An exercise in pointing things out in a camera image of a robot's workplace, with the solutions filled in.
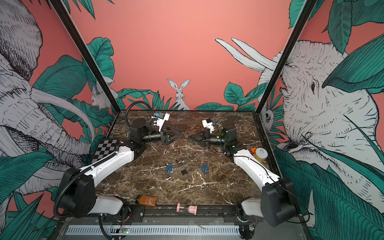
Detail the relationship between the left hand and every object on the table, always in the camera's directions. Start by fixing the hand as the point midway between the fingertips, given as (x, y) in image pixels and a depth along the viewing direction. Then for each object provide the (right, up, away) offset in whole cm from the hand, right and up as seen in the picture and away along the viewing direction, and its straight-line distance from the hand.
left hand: (181, 133), depth 69 cm
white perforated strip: (-33, -48, +3) cm, 59 cm away
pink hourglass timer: (+5, -39, +5) cm, 39 cm away
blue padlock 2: (+12, -23, +21) cm, 33 cm away
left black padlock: (0, -25, +19) cm, 31 cm away
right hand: (+4, -3, -1) cm, 5 cm away
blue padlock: (-10, -23, +21) cm, 32 cm away
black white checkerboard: (-53, -11, +26) cm, 60 cm away
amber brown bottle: (-20, -35, +6) cm, 41 cm away
